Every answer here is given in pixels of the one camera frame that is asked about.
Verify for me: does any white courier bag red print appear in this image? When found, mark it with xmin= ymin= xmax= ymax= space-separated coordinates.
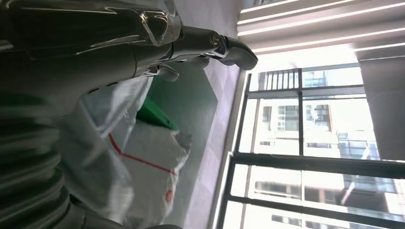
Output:
xmin=121 ymin=121 xmax=193 ymax=229
xmin=57 ymin=75 xmax=153 ymax=226

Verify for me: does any green plastic crate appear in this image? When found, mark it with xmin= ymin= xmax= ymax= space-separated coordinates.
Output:
xmin=135 ymin=97 xmax=180 ymax=132

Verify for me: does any white ceiling light strip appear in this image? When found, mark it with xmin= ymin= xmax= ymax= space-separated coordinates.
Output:
xmin=240 ymin=0 xmax=357 ymax=14
xmin=252 ymin=27 xmax=405 ymax=54
xmin=237 ymin=2 xmax=405 ymax=27

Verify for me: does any black framed window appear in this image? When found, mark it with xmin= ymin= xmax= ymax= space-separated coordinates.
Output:
xmin=210 ymin=62 xmax=405 ymax=229

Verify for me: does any building outside window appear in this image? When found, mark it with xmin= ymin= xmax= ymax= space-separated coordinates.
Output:
xmin=253 ymin=69 xmax=405 ymax=229

